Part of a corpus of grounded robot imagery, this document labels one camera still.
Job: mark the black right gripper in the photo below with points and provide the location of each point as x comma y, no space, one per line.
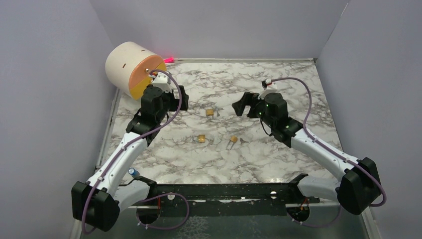
249,99

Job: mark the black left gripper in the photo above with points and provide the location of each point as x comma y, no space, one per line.
175,102

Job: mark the brass padlock with key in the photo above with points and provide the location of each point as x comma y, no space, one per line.
211,113

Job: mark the small brass padlock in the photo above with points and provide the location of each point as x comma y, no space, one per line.
232,141

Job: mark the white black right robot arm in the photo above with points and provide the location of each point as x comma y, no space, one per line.
356,184

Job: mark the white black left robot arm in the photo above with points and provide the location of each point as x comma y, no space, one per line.
97,202

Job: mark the pink marker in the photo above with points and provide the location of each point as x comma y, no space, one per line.
169,60

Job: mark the round cream drawer box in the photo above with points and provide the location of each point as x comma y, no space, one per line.
128,65

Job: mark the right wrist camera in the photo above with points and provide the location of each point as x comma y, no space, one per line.
268,87

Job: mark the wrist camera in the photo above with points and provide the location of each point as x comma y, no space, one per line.
268,87
162,81

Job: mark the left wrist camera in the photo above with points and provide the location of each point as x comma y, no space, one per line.
162,81

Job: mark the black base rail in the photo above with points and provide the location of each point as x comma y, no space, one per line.
149,198

